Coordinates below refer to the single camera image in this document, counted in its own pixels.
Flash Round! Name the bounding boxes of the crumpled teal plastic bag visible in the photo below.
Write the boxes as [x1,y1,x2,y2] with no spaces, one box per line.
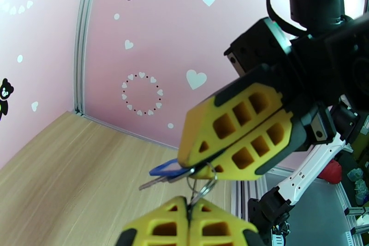
[354,180,369,205]
[347,167,364,183]

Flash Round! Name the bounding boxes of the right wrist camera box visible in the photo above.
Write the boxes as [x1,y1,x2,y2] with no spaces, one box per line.
[224,17,292,81]

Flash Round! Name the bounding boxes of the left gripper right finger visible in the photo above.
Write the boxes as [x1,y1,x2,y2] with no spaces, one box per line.
[189,197,267,246]

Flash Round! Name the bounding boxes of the aluminium profile bars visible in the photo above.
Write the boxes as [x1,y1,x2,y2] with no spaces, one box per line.
[344,206,369,236]

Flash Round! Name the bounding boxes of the red bag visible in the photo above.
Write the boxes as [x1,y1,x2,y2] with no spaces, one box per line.
[318,158,344,184]

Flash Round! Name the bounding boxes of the aluminium corner post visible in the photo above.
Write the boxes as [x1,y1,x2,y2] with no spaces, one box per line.
[73,0,97,117]

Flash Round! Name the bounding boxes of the grey steel platform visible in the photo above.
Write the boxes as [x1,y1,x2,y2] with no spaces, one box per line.
[263,168,354,246]

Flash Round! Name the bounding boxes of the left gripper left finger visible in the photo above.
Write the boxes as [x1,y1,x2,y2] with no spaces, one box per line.
[114,196,190,246]

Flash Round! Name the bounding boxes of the aluminium mounting rail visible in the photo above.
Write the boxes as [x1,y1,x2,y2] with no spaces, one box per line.
[230,167,279,221]

